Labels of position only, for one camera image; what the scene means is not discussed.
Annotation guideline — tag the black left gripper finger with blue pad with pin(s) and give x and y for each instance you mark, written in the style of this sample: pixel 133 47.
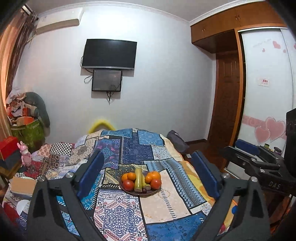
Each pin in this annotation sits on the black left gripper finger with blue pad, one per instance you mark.
pixel 45 221

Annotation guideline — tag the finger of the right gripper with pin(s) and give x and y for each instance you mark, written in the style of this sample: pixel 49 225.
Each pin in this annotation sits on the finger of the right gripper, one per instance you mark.
pixel 245 160
pixel 254 147

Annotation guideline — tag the large orange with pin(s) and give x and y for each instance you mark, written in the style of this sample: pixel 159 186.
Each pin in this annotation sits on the large orange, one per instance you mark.
pixel 154 175
pixel 131 176

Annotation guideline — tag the red tomato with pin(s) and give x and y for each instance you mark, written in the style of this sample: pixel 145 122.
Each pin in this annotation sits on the red tomato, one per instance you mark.
pixel 155 184
pixel 128 185

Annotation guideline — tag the small mandarin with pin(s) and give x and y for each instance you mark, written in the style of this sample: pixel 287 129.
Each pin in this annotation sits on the small mandarin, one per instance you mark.
pixel 124 177
pixel 148 179

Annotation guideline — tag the wooden door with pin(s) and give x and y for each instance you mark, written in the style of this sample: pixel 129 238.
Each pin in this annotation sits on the wooden door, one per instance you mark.
pixel 226 99

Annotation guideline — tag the brown cardboard box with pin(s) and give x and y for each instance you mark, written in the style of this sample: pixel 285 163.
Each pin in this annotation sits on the brown cardboard box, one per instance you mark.
pixel 23 186

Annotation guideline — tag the dark bag beside bed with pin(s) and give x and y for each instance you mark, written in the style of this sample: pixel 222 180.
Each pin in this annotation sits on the dark bag beside bed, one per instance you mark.
pixel 179 144

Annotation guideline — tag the patchwork blue bedspread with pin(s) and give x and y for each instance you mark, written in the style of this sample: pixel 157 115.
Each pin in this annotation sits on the patchwork blue bedspread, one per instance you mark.
pixel 174 212

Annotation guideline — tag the pink plush rabbit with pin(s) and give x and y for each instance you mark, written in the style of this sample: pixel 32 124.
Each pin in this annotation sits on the pink plush rabbit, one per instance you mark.
pixel 25 154

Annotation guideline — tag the red box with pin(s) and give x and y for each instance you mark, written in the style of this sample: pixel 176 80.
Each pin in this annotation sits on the red box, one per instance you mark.
pixel 8 146

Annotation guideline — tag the green cardboard box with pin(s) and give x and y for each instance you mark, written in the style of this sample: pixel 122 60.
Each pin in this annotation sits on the green cardboard box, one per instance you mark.
pixel 32 135

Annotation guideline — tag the white wardrobe sliding door hearts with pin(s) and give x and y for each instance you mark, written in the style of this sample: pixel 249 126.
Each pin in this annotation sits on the white wardrobe sliding door hearts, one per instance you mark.
pixel 269 57

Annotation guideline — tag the yellow plush item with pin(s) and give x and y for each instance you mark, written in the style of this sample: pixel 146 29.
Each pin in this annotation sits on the yellow plush item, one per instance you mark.
pixel 100 125

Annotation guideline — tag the wooden wardrobe top cabinets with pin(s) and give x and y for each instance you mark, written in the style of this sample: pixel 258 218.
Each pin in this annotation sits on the wooden wardrobe top cabinets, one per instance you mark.
pixel 216 33

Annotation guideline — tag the grey plush toy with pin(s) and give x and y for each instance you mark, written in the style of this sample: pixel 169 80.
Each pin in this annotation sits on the grey plush toy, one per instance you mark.
pixel 35 100

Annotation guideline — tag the orange curtain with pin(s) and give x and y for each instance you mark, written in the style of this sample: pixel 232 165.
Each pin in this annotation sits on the orange curtain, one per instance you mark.
pixel 14 37

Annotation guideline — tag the white air conditioner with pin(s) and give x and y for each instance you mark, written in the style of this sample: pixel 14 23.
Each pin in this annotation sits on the white air conditioner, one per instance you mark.
pixel 58 20

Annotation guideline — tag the small wall monitor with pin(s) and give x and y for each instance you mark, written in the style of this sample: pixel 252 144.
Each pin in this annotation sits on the small wall monitor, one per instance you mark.
pixel 106 80

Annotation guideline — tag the wall mounted black television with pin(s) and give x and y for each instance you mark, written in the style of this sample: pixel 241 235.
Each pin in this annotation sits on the wall mounted black television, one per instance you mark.
pixel 108 53

